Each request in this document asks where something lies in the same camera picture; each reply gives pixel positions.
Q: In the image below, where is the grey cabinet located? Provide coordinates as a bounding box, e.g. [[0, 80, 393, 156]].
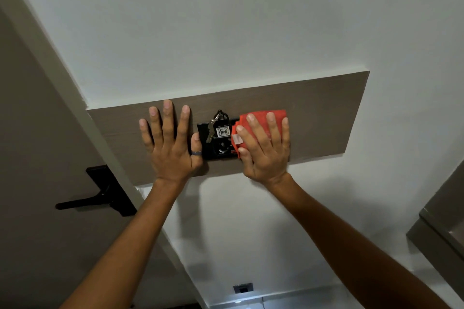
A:
[[406, 160, 464, 302]]

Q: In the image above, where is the black door handle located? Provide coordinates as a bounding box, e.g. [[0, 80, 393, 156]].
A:
[[55, 165, 138, 217]]

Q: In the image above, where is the person's right forearm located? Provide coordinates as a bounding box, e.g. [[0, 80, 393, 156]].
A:
[[266, 173, 452, 309]]

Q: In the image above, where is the person's left hand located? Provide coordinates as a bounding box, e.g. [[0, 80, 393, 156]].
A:
[[139, 99, 203, 185]]

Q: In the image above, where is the brown wooden wall panel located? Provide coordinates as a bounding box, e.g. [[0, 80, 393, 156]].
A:
[[87, 71, 370, 187]]

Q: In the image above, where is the grey door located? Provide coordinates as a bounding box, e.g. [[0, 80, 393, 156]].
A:
[[0, 8, 198, 309]]

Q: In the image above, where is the red cleaning cloth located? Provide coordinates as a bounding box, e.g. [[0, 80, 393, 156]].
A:
[[231, 110, 288, 158]]

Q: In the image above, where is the person's right hand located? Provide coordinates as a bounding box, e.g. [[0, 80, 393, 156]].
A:
[[236, 112, 291, 187]]

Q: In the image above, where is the black key card switch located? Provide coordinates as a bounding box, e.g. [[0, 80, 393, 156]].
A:
[[197, 118, 241, 160]]

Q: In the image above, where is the person's left forearm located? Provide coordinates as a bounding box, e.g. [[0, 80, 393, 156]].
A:
[[60, 178, 189, 309]]

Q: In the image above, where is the silver key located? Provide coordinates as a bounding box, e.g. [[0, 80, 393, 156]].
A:
[[206, 112, 222, 144]]

